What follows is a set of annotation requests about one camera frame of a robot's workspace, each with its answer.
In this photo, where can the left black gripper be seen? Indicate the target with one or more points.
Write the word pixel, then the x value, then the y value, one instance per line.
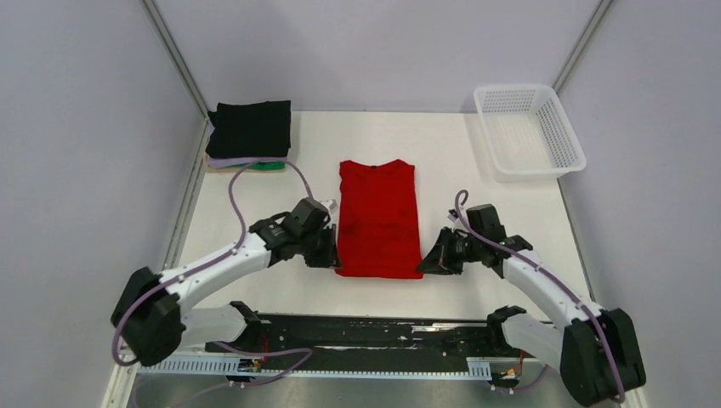
pixel 329 257

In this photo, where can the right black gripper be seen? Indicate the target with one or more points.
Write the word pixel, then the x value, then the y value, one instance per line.
pixel 439 259

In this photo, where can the red t shirt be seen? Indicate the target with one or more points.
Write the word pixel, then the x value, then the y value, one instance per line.
pixel 378 232

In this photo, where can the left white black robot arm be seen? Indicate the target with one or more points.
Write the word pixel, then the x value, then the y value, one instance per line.
pixel 157 313

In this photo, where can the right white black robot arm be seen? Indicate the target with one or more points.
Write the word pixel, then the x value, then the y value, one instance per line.
pixel 523 268

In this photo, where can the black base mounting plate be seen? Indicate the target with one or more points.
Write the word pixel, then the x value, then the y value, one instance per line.
pixel 365 343

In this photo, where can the folded green t shirt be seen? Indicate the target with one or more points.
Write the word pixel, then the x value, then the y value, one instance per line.
pixel 265 166

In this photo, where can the folded black t shirt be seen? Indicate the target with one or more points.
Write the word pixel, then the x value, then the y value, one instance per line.
pixel 255 130

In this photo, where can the folded lavender t shirt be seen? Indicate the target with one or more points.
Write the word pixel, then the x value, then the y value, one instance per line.
pixel 222 163

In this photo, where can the white plastic basket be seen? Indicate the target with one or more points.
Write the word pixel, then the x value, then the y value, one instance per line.
pixel 527 134

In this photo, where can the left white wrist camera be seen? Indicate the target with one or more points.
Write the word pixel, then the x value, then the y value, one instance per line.
pixel 330 205

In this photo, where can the aluminium frame rail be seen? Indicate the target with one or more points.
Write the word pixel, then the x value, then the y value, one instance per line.
pixel 155 338

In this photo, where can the white slotted cable duct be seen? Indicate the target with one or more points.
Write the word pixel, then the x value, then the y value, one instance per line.
pixel 227 365

